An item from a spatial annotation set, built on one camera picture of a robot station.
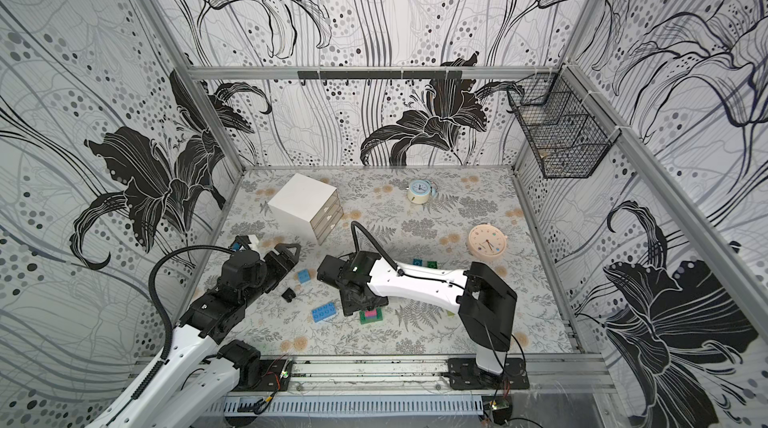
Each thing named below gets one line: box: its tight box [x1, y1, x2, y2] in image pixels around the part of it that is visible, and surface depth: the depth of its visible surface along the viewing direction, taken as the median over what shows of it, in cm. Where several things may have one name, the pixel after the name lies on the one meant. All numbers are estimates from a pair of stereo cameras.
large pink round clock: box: [468, 223, 508, 261], surface depth 95 cm
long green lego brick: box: [359, 308, 383, 325], surface depth 80 cm
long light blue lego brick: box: [311, 302, 337, 323], surface depth 84 cm
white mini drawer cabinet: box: [267, 173, 344, 245], surface depth 95 cm
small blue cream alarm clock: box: [407, 179, 437, 205], surface depth 109 cm
